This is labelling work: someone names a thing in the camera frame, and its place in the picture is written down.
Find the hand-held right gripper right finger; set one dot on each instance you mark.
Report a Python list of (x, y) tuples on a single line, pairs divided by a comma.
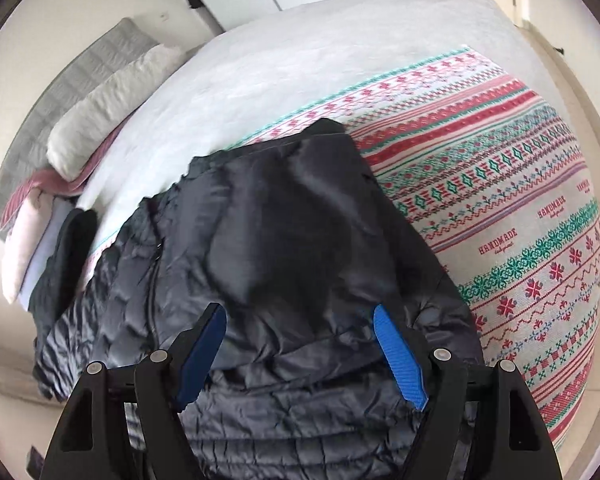
[(400, 360)]

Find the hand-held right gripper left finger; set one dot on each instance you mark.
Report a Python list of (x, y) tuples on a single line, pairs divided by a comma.
[(202, 355)]

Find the black quilted puffer jacket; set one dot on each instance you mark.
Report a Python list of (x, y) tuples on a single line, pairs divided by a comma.
[(290, 260)]

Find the black folded garment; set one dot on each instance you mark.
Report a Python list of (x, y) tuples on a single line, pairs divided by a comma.
[(62, 255)]

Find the patterned red green bedspread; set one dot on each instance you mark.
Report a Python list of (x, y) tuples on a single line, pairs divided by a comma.
[(505, 220)]

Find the pale pink pillow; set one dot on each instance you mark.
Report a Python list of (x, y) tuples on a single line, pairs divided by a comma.
[(22, 240)]

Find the red striped pillow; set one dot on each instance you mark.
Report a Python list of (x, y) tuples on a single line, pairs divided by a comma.
[(45, 187)]

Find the white fluffy pillow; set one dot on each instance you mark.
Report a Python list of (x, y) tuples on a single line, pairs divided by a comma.
[(105, 105)]

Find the grey quilted headboard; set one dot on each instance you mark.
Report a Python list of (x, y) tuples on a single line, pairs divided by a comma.
[(55, 100)]

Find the white bed blanket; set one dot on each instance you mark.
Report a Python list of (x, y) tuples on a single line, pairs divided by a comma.
[(290, 70)]

